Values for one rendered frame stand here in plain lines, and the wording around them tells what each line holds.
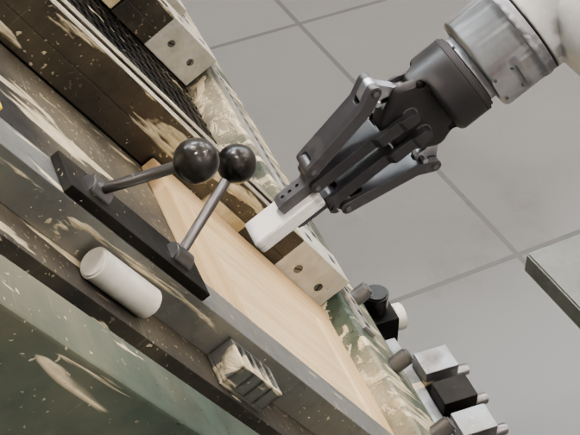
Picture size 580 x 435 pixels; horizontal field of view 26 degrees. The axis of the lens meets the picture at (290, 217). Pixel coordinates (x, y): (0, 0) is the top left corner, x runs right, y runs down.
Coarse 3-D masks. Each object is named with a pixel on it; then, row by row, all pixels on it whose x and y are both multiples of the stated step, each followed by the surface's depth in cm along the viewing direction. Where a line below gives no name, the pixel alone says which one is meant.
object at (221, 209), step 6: (204, 198) 158; (222, 204) 159; (216, 210) 159; (222, 210) 160; (228, 210) 160; (222, 216) 160; (228, 216) 161; (234, 216) 161; (228, 222) 161; (234, 222) 162; (240, 222) 162; (234, 228) 162; (240, 228) 163
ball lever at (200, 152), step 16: (192, 144) 100; (208, 144) 100; (176, 160) 100; (192, 160) 100; (208, 160) 100; (96, 176) 105; (128, 176) 104; (144, 176) 103; (160, 176) 103; (192, 176) 100; (208, 176) 100; (96, 192) 105; (112, 192) 106
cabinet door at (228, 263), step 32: (160, 192) 146; (192, 192) 156; (224, 224) 159; (224, 256) 148; (256, 256) 163; (224, 288) 136; (256, 288) 152; (288, 288) 167; (256, 320) 140; (288, 320) 155; (320, 320) 171; (320, 352) 158; (352, 384) 161
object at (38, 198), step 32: (0, 128) 99; (0, 160) 98; (32, 160) 101; (0, 192) 100; (32, 192) 101; (64, 192) 102; (32, 224) 103; (64, 224) 104; (96, 224) 105; (128, 256) 109; (160, 288) 113; (192, 320) 117; (224, 320) 119; (256, 352) 123; (288, 352) 132; (288, 384) 128; (320, 384) 134; (320, 416) 133; (352, 416) 137
